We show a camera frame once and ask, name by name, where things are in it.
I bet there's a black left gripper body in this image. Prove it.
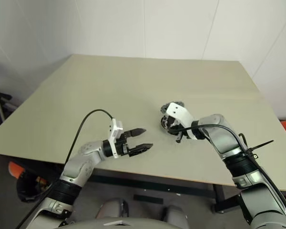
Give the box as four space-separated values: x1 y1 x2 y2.
115 133 132 157

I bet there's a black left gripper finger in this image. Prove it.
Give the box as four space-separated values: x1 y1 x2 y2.
123 128 147 139
128 143 154 157

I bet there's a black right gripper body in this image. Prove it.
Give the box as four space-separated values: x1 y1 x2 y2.
162 116 190 144

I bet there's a silver motor housing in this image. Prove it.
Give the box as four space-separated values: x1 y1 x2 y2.
160 114 179 135

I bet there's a grey rounded shape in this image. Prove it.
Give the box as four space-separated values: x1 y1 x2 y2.
96 198 130 218
161 205 189 229

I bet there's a grey robot torso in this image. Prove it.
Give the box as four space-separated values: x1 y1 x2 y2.
69 211 189 229

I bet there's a black zip tie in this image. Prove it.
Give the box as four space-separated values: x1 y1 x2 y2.
238 133 275 159

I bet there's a black equipment bundle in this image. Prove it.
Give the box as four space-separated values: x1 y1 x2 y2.
16 171 51 196

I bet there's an orange cylinder object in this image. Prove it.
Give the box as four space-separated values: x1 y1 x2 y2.
9 161 26 179

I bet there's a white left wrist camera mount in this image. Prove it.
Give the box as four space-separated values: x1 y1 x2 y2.
106 118 124 160

